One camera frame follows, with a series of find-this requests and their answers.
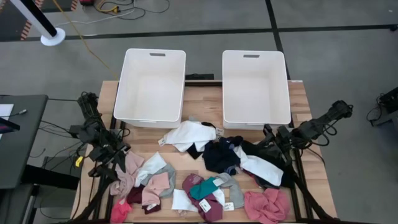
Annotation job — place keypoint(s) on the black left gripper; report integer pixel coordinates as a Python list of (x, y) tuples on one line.
[(104, 155)]

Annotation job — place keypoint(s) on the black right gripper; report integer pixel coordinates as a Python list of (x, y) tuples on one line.
[(281, 138)]

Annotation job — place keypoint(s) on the light pink garment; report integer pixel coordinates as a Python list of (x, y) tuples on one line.
[(127, 174)]

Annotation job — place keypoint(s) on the white perforated plastic bin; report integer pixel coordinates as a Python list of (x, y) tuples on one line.
[(149, 90), (255, 93)]

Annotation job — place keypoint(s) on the rose pink garment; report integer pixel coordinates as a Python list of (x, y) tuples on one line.
[(267, 206)]

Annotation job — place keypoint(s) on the light grey garment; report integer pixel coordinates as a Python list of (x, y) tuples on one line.
[(170, 175)]

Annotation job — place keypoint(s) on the white cotton sock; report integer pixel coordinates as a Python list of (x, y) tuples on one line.
[(186, 147)]

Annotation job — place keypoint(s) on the teal sock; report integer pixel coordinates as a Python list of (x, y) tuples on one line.
[(203, 189)]

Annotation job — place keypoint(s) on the mauve knit garment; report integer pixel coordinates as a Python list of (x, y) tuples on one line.
[(214, 211)]

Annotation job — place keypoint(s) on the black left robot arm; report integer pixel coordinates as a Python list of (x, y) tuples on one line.
[(93, 130)]

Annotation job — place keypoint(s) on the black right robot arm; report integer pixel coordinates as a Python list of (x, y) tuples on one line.
[(314, 126)]

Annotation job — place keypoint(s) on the yellow connector clip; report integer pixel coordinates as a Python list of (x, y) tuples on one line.
[(79, 161)]

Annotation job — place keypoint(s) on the black garment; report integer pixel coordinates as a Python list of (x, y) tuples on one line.
[(255, 151)]

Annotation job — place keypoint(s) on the white folded garment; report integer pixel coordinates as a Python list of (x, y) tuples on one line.
[(262, 169)]

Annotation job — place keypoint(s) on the dark grey garment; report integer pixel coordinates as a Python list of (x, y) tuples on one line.
[(267, 186)]

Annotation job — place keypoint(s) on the navy blue garment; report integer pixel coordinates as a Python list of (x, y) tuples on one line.
[(219, 157)]

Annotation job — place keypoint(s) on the black desk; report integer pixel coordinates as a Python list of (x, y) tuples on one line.
[(18, 149)]

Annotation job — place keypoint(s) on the white handwritten paper tag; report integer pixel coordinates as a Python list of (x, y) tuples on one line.
[(229, 206)]

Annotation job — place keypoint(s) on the white waffle-knit towel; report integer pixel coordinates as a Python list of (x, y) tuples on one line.
[(189, 133)]

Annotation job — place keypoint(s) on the beige striped sock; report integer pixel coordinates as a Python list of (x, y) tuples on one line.
[(181, 213)]

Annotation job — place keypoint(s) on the black flat device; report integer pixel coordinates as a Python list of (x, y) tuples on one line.
[(7, 126)]

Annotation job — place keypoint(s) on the white paper sheet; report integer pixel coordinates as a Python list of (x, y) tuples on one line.
[(5, 110)]

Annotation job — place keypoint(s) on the white pole with round base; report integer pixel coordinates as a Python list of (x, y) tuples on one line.
[(37, 18)]

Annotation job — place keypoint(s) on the red device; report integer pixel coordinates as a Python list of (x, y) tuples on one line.
[(87, 2)]

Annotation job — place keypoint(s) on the hazard striped floor mat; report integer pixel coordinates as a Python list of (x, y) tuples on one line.
[(12, 21)]

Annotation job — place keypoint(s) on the black aluminium table frame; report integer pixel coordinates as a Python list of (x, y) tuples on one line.
[(202, 83)]

